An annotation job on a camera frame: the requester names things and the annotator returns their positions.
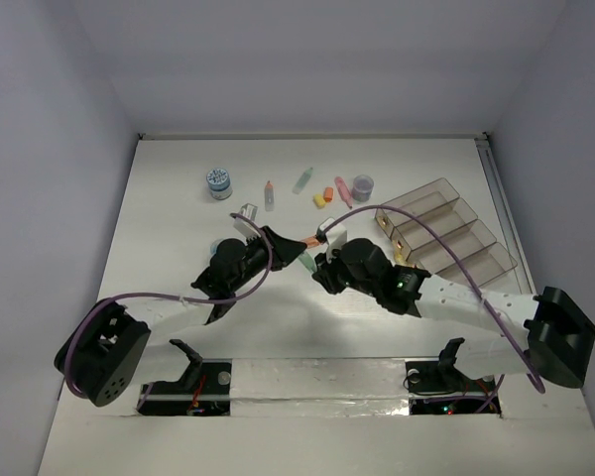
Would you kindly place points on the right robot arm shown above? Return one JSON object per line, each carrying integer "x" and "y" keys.
{"x": 547, "y": 337}

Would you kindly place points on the blue lidded paint jar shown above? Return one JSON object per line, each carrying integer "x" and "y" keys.
{"x": 219, "y": 183}

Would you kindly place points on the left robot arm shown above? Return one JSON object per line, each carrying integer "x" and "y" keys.
{"x": 101, "y": 356}

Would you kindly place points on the green highlighter on table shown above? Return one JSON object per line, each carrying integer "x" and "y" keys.
{"x": 302, "y": 181}

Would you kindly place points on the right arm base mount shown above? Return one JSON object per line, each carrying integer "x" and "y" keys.
{"x": 437, "y": 388}

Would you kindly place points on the aluminium rail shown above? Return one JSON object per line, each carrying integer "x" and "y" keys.
{"x": 511, "y": 237}

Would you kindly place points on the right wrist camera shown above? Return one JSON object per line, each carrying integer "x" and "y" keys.
{"x": 331, "y": 233}

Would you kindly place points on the silver foil strip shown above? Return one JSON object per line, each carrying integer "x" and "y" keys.
{"x": 330, "y": 387}

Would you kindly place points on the orange highlighter cap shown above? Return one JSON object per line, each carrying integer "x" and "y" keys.
{"x": 328, "y": 194}

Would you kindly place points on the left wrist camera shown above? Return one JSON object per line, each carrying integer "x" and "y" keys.
{"x": 249, "y": 211}

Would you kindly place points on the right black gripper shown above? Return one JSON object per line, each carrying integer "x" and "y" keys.
{"x": 325, "y": 271}

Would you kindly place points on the pink highlighter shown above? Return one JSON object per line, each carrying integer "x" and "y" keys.
{"x": 343, "y": 191}

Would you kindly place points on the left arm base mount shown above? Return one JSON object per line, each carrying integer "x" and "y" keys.
{"x": 202, "y": 390}

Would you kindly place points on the clear jar purple contents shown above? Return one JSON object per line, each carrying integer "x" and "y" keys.
{"x": 362, "y": 188}

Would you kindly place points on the clear jar blue contents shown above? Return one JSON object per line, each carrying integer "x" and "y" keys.
{"x": 214, "y": 245}

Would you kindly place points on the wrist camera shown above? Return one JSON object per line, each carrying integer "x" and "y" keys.
{"x": 331, "y": 233}
{"x": 249, "y": 211}

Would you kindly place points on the yellow highlighter cap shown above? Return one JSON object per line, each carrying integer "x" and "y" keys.
{"x": 319, "y": 201}

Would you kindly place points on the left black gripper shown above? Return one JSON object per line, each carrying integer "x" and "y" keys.
{"x": 270, "y": 248}

